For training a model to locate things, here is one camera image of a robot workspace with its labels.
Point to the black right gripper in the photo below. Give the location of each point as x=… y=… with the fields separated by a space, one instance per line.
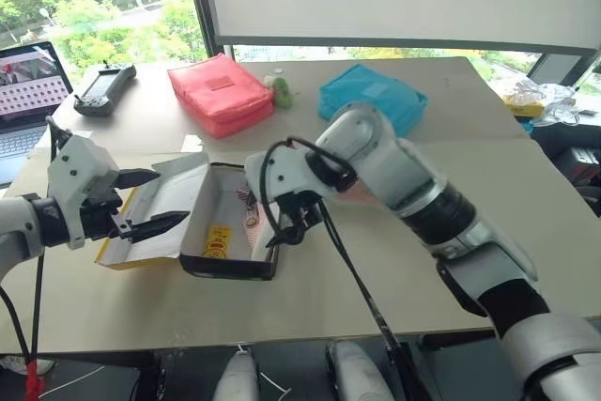
x=300 y=213

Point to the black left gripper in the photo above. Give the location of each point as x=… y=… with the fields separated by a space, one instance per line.
x=96 y=218

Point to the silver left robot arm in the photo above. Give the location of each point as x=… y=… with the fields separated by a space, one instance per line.
x=16 y=222

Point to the black and yellow shoebox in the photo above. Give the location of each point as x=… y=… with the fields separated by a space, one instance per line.
x=213 y=213

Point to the open laptop computer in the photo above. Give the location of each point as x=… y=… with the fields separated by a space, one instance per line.
x=23 y=100

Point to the yellow red label card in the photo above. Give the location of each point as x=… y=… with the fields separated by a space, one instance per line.
x=219 y=241

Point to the white paper note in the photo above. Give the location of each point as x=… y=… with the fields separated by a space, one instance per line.
x=191 y=143

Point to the black remote controller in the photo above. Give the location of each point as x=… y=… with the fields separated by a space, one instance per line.
x=104 y=88

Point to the red fabric bag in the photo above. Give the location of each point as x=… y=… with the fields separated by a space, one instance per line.
x=220 y=93

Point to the green plush toy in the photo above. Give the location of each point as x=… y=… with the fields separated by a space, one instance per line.
x=283 y=91

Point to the grey rounded shape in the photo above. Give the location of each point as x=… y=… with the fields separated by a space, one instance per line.
x=359 y=373
x=239 y=377

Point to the blue fabric bag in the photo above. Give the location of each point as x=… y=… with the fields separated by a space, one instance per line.
x=375 y=93

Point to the white shoe on floor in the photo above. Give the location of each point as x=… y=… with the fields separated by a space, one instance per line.
x=28 y=363

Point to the yellow black box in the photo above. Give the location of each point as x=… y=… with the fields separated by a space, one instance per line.
x=521 y=107

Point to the black equipment case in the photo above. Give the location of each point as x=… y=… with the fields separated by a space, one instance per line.
x=573 y=161

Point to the clear plastic packaging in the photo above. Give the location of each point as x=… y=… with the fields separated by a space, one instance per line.
x=554 y=100

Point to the dark framed monitor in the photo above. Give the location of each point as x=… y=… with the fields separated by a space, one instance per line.
x=559 y=70

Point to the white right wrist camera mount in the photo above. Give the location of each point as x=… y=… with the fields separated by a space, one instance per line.
x=282 y=171

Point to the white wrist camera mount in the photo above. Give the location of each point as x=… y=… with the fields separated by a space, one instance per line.
x=77 y=164
x=282 y=171

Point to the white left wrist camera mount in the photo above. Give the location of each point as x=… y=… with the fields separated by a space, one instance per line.
x=77 y=164

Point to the dark window frame post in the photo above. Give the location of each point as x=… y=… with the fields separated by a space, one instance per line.
x=206 y=2

